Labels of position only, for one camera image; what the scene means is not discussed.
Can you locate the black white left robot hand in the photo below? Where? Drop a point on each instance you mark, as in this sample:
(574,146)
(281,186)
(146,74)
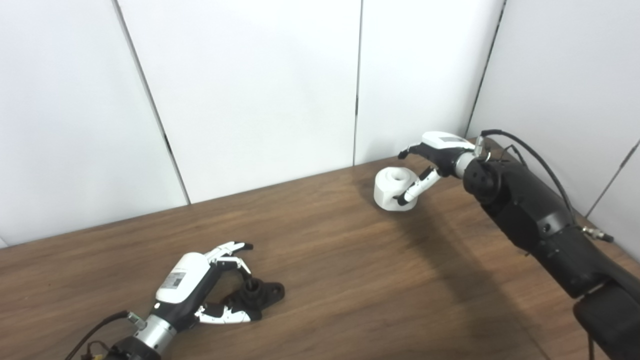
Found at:
(182,282)

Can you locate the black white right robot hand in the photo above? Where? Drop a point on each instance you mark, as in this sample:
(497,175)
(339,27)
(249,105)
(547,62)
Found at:
(442,147)

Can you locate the round white plastic piece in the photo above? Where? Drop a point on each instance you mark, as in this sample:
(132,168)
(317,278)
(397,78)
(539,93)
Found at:
(390,192)

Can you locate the black plastic holder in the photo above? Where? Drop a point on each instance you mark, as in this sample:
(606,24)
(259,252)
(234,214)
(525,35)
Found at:
(260,295)

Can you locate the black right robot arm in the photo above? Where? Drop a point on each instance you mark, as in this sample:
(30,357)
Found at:
(540,220)

